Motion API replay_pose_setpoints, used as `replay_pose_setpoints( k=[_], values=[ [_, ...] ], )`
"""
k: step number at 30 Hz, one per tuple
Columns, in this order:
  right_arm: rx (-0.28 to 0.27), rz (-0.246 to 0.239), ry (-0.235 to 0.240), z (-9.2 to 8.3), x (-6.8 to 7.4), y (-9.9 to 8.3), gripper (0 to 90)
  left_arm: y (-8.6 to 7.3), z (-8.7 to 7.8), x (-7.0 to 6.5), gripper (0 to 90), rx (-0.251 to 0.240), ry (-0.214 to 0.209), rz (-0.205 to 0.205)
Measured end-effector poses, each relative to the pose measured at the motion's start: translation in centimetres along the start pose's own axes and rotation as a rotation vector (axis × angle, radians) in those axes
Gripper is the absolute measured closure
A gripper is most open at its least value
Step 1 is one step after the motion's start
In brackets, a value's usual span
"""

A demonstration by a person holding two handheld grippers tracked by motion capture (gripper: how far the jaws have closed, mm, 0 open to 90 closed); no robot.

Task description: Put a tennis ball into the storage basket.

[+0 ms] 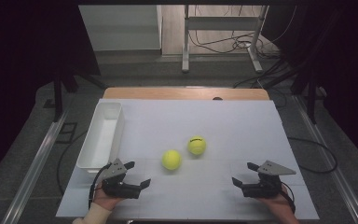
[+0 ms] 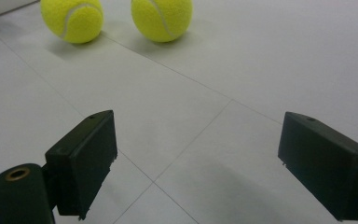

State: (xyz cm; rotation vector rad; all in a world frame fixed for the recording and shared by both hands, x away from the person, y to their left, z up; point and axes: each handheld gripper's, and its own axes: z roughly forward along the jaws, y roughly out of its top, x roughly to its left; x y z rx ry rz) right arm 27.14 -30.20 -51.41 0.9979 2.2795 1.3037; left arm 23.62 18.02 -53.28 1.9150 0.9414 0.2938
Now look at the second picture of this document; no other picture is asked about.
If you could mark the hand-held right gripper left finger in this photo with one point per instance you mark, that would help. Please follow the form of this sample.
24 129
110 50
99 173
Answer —
80 161

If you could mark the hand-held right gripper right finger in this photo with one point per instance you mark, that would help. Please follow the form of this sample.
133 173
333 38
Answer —
329 165

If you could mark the yellow tennis ball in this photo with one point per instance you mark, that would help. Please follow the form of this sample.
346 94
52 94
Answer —
164 21
77 21

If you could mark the white plastic bin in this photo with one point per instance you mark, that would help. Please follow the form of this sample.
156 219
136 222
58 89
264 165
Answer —
3 6

